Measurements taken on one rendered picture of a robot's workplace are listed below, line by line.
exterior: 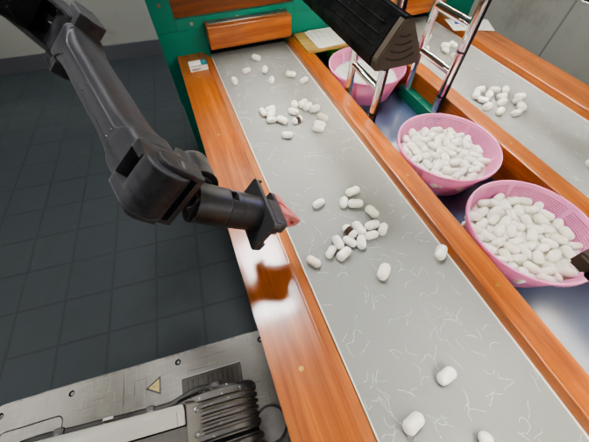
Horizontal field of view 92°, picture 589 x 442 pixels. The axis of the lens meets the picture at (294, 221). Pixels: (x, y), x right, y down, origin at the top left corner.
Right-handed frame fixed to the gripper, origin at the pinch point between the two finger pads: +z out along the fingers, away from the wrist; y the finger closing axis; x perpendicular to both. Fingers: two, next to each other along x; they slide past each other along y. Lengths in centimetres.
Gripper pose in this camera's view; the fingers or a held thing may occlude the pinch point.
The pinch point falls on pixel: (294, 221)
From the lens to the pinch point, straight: 51.6
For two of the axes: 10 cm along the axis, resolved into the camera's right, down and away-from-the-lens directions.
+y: -3.6, -7.7, 5.3
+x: -6.0, 6.2, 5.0
